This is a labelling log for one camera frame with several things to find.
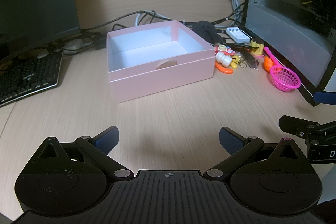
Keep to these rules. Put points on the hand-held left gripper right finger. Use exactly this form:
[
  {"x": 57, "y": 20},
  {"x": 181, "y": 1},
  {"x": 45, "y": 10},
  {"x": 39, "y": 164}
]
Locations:
[{"x": 231, "y": 140}]

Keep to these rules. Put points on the black computer monitor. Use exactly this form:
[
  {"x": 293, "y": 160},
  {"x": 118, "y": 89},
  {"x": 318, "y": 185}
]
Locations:
[{"x": 34, "y": 3}]

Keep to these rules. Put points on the white power strip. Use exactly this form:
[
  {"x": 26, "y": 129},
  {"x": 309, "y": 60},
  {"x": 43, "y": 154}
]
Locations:
[{"x": 74, "y": 43}]

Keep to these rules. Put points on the black gadget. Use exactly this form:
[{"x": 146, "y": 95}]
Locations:
[{"x": 241, "y": 47}]

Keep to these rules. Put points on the orange curved toy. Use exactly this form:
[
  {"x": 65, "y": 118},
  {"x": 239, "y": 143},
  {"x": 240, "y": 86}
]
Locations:
[{"x": 225, "y": 70}]

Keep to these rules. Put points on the yellow and pink toy figure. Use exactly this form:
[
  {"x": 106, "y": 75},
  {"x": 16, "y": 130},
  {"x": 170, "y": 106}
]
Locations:
[{"x": 256, "y": 47}]

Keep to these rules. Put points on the pink cardboard box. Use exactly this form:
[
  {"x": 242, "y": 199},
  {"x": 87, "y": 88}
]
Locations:
[{"x": 157, "y": 82}]

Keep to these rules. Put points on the black cat plush toy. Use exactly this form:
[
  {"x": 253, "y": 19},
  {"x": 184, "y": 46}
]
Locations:
[{"x": 207, "y": 29}]

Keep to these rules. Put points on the black keyboard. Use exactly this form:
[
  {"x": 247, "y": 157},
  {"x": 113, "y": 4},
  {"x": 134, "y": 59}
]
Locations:
[{"x": 26, "y": 79}]

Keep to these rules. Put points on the dark packet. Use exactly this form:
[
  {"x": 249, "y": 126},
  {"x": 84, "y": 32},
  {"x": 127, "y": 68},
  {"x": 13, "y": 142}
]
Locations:
[{"x": 250, "y": 61}]

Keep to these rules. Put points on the white battery charger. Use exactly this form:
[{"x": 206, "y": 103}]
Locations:
[{"x": 237, "y": 34}]

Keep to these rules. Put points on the white ribbed toy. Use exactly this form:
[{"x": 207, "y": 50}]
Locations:
[{"x": 223, "y": 59}]

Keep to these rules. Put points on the pink toy basket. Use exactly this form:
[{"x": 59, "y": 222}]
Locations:
[{"x": 284, "y": 79}]

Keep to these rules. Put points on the glass panel computer case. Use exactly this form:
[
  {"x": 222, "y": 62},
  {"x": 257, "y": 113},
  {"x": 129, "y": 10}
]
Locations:
[{"x": 288, "y": 29}]

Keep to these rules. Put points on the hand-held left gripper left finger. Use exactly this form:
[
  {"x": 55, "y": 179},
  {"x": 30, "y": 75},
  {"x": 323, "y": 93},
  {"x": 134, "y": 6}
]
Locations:
[{"x": 107, "y": 138}]

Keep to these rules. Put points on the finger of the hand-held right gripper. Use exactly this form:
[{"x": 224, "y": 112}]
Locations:
[
  {"x": 325, "y": 98},
  {"x": 294, "y": 125}
]

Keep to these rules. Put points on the clear orange plastic toy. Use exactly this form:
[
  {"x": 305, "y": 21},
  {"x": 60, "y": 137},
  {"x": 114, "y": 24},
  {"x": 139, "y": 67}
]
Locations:
[{"x": 268, "y": 64}]

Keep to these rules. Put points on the black power adapter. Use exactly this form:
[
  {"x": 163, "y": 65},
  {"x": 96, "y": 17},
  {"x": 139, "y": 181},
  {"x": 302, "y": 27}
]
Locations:
[{"x": 99, "y": 41}]

